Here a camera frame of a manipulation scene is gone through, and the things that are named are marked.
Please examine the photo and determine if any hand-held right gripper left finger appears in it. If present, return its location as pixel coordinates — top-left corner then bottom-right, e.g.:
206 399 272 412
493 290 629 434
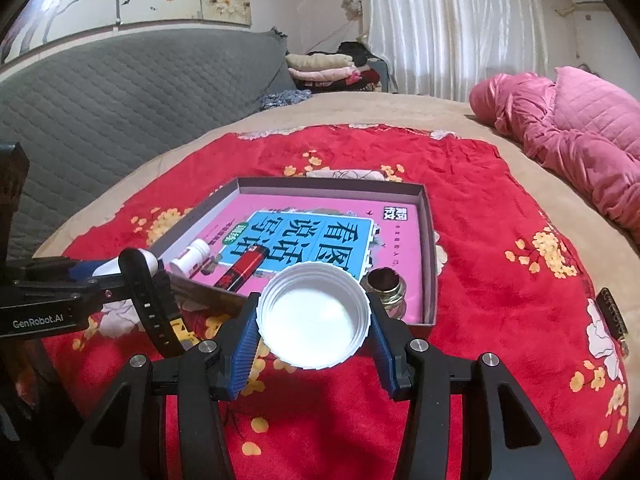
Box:
55 292 261 480

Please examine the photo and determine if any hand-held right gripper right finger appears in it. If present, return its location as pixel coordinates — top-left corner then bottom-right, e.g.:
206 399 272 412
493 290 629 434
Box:
367 296 576 480

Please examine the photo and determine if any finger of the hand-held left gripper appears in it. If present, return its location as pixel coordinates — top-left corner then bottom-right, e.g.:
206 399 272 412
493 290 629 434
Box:
70 276 132 307
22 256 121 286

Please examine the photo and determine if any white earbuds case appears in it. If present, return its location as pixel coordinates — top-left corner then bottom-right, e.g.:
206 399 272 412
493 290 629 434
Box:
92 250 160 277

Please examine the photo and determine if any black wrist watch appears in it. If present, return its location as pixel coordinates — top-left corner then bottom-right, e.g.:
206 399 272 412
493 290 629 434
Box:
117 247 201 359

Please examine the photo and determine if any large metal flange nut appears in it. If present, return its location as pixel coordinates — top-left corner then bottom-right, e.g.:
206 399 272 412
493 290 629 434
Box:
360 269 408 321

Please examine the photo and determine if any white plastic lid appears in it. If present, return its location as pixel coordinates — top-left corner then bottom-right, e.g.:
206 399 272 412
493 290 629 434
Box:
256 262 373 370

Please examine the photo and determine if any grey cardboard box tray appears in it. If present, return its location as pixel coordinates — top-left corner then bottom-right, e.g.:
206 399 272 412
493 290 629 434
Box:
150 176 440 328

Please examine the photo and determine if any small white pill bottle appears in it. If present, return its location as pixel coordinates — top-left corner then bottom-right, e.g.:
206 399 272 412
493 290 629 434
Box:
169 239 211 277

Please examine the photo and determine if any pink book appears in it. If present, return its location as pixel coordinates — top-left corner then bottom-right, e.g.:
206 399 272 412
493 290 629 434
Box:
170 192 431 323

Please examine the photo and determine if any grey quilted headboard cover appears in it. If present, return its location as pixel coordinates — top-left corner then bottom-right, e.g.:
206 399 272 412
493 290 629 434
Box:
0 29 298 261

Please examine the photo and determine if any red floral blanket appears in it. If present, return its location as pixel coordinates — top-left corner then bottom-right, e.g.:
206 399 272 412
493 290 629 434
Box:
42 124 633 480

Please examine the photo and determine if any black blanket label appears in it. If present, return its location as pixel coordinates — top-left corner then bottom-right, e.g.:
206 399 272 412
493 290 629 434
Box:
595 287 630 346

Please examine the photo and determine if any beige bed sheet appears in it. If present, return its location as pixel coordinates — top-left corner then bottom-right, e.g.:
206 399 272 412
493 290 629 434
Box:
35 91 640 311

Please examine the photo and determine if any blue patterned cloth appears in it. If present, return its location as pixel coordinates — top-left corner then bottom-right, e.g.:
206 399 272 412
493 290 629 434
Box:
260 89 311 111

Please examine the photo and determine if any pink rolled quilt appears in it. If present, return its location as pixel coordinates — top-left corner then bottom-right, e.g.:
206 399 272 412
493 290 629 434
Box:
469 72 640 241

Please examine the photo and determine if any stack of folded clothes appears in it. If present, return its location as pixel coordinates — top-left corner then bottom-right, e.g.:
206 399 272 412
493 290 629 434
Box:
286 41 388 93

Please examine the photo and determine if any pink quilted pillow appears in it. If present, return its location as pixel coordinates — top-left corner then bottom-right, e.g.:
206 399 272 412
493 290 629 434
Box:
552 66 640 156

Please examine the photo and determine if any white curtain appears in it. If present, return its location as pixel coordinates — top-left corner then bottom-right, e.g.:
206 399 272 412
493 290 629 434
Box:
357 0 551 103

